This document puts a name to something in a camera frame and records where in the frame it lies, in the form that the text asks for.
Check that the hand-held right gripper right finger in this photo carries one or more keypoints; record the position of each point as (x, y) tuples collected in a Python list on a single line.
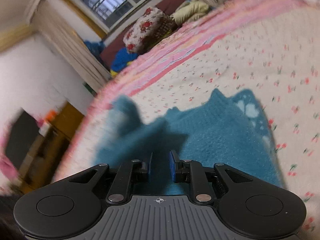
[(172, 166)]

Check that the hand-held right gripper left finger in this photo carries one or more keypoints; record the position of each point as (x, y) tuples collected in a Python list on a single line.
[(150, 167)]

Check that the teal knit garment white flowers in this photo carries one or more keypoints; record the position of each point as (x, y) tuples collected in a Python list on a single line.
[(220, 140)]

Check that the yellow wooden cabinet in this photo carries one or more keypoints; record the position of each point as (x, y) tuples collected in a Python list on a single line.
[(62, 122)]

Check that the blue cloth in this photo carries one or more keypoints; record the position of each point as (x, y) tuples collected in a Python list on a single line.
[(122, 60)]

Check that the orange object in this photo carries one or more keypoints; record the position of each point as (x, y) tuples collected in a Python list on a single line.
[(51, 116)]

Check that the black screen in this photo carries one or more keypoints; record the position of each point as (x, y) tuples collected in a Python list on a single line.
[(22, 135)]

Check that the blue bag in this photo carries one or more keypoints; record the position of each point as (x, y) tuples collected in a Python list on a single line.
[(95, 47)]

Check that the floral pink striped bedspread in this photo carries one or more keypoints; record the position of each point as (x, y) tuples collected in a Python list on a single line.
[(250, 55)]

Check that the red flower print cushion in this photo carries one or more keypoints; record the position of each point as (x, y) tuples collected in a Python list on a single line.
[(145, 30)]

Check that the pink cloth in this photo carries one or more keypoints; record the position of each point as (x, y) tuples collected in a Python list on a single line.
[(5, 165)]

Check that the yellow-green blanket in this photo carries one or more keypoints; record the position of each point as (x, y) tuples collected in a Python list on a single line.
[(191, 11)]

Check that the maroon bench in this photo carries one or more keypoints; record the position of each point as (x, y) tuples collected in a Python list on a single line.
[(172, 2)]

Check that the barred window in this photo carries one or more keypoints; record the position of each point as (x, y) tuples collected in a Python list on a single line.
[(107, 0)]

